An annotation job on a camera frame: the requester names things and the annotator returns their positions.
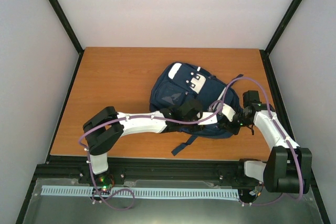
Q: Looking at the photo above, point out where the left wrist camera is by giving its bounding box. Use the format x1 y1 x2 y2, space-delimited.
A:
197 112 217 125

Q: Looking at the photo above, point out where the light blue slotted cable duct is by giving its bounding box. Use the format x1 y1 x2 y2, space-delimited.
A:
40 185 239 200

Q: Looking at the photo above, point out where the right black frame post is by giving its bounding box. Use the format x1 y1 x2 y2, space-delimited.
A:
265 0 303 57

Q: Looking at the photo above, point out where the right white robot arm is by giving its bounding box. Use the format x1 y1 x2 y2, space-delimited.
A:
220 90 312 194

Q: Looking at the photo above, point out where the navy blue student backpack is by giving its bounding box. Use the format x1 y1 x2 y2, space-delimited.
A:
149 62 242 156

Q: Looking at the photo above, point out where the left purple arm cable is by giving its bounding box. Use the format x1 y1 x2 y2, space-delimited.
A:
78 100 225 210

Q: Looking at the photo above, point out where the black frame post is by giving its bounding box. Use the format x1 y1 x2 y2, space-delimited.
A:
265 0 303 57
48 0 84 55

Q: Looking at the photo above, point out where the left black frame post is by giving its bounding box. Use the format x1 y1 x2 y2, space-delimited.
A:
48 0 84 55

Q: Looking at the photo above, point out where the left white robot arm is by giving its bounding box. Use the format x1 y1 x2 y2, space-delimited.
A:
83 99 217 184

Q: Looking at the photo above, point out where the black aluminium frame base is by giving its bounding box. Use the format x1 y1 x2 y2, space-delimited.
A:
15 49 331 224

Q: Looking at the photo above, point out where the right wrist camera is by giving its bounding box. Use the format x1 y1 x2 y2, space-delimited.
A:
222 104 236 122

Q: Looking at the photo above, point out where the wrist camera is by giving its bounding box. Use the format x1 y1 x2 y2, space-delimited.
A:
197 112 217 125
222 104 236 122

